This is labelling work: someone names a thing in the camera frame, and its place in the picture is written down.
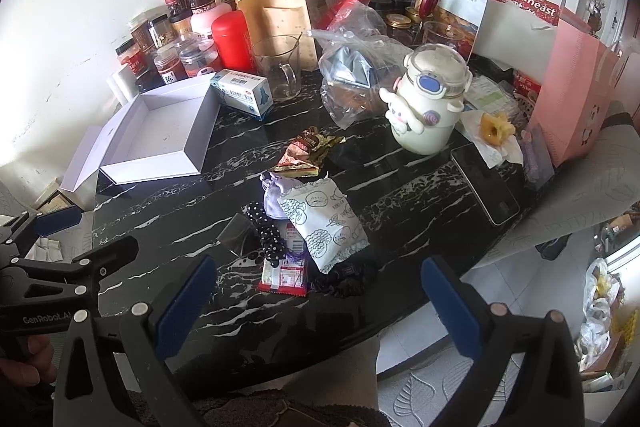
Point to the lavender drawstring pouch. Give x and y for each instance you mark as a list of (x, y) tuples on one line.
[(274, 187)]

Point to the yellow pastry on tissue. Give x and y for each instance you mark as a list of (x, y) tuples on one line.
[(493, 136)]

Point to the spice jar brown contents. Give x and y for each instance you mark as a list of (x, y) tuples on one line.
[(168, 64)]

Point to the glass mug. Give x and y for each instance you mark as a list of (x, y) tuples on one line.
[(277, 59)]

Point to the white printed snack packet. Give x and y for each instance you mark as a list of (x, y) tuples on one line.
[(322, 215)]

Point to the red label sauce jar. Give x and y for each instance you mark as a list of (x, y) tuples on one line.
[(130, 54)]

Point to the white open gift box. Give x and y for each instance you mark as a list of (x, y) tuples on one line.
[(163, 133)]

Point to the black polka dot scrunchie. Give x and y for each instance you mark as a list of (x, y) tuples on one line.
[(270, 239)]

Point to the red plastic canister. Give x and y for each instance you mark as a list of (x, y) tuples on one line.
[(232, 39)]

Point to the red white spicy snack packet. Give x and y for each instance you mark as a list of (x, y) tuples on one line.
[(289, 277)]

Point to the white cartoon dog cup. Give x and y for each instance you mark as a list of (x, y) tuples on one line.
[(425, 104)]

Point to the black smartphone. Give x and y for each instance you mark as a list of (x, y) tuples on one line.
[(490, 190)]

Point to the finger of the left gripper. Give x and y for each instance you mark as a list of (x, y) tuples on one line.
[(95, 256), (20, 233)]

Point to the white blue medicine box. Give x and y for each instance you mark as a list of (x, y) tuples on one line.
[(247, 93)]

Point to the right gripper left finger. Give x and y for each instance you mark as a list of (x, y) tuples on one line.
[(153, 332)]

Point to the pink white bottle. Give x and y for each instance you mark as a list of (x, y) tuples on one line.
[(201, 22)]

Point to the left hand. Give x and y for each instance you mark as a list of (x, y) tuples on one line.
[(35, 367)]

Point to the clear plastic bag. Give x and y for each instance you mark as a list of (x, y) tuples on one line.
[(357, 60)]

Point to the brown kraft pouch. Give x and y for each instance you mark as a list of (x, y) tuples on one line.
[(270, 18)]

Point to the clear jar orange label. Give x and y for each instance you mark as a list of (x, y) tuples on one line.
[(199, 56)]

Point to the white Northeast paper bag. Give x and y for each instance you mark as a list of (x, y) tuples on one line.
[(525, 6)]

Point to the pink paper bag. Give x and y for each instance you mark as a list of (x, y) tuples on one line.
[(576, 91)]

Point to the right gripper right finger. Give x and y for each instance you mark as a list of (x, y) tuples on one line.
[(547, 390)]

